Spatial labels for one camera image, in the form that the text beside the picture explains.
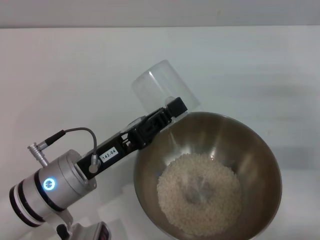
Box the left gripper grey cable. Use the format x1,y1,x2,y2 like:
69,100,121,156
27,127,102,174

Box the white rice grains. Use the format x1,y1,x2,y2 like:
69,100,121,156
156,152,243,237

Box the stainless steel mixing bowl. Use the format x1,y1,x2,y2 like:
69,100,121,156
133,111,283,240

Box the clear plastic measuring cup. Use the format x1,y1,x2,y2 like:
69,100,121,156
131,59,202,126

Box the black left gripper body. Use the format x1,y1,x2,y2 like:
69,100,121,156
75,115,151,181

